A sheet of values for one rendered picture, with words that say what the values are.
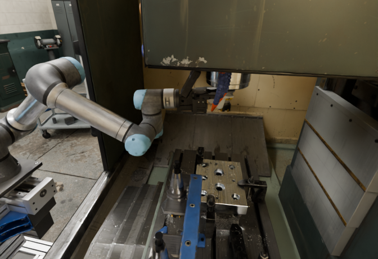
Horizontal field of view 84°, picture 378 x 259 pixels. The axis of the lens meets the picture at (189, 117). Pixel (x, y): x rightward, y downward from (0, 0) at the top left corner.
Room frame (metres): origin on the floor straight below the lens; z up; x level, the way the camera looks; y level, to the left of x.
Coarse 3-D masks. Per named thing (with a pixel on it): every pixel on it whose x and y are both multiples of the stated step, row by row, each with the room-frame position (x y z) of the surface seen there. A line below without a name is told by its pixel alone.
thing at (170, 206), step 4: (168, 200) 0.43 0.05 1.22; (172, 200) 0.43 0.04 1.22; (176, 200) 0.43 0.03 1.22; (180, 200) 0.43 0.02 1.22; (184, 200) 0.43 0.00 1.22; (164, 204) 0.42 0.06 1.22; (168, 204) 0.42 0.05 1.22; (172, 204) 0.42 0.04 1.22; (176, 204) 0.42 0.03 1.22; (180, 204) 0.42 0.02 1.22; (184, 204) 0.42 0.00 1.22; (164, 208) 0.41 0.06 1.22; (168, 208) 0.41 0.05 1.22; (172, 208) 0.41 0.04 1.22; (176, 208) 0.41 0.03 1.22; (180, 208) 0.41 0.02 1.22; (184, 208) 0.41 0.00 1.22; (164, 212) 0.39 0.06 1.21; (168, 212) 0.39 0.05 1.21; (172, 212) 0.39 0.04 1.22; (176, 212) 0.39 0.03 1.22; (180, 212) 0.39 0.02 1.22; (184, 212) 0.39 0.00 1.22
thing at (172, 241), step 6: (168, 234) 0.33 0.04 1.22; (174, 234) 0.33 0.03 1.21; (168, 240) 0.31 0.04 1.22; (174, 240) 0.32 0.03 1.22; (180, 240) 0.32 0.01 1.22; (168, 246) 0.30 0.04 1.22; (174, 246) 0.30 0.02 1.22; (180, 246) 0.30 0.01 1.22; (168, 252) 0.29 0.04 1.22; (174, 252) 0.29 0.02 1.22
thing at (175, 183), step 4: (172, 172) 0.47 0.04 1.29; (180, 172) 0.47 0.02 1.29; (172, 176) 0.46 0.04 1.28; (176, 176) 0.46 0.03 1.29; (180, 176) 0.46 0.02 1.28; (172, 180) 0.46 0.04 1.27; (176, 180) 0.46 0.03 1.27; (180, 180) 0.46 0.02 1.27; (172, 184) 0.46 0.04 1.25; (176, 184) 0.45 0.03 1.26; (180, 184) 0.46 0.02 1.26; (172, 188) 0.46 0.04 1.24; (176, 188) 0.45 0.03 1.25; (180, 188) 0.46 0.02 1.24; (172, 192) 0.45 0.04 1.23; (176, 192) 0.45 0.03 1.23; (180, 192) 0.45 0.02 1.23
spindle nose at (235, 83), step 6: (210, 72) 0.70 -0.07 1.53; (216, 72) 0.68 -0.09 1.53; (210, 78) 0.70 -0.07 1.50; (216, 78) 0.68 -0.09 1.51; (234, 78) 0.66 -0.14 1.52; (240, 78) 0.67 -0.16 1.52; (246, 78) 0.68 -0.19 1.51; (210, 84) 0.70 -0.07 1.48; (216, 84) 0.68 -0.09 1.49; (234, 84) 0.66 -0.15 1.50; (240, 84) 0.67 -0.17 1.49; (246, 84) 0.69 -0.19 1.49
